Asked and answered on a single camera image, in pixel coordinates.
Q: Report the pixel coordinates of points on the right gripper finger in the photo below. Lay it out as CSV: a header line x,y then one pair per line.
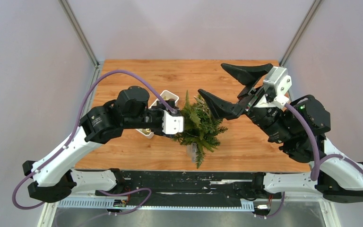
x,y
247,75
220,108

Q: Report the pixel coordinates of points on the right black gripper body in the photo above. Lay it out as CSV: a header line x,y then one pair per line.
x,y
248,100

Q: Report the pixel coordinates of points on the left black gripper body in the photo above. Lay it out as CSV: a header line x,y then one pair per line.
x,y
157,116

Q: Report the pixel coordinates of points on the silver star ornament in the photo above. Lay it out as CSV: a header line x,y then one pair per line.
x,y
201,103

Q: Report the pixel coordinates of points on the small green christmas tree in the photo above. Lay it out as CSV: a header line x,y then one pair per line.
x,y
201,129

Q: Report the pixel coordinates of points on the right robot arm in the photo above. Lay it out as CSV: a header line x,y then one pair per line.
x,y
299,128

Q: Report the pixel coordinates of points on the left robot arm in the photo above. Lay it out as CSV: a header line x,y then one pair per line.
x,y
58,179

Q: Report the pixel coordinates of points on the white ornament tray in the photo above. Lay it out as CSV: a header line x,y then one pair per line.
x,y
172,102

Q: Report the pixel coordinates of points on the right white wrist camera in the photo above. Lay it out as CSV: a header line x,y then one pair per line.
x,y
276,84

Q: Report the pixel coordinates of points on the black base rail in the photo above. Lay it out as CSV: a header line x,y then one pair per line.
x,y
194,188

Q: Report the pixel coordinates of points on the right aluminium frame post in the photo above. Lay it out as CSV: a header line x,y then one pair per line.
x,y
314,7

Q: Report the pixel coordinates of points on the aluminium frame post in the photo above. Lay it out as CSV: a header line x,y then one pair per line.
x,y
68,11
314,7

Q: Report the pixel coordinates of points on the left aluminium frame post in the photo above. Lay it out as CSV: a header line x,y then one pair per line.
x,y
68,11

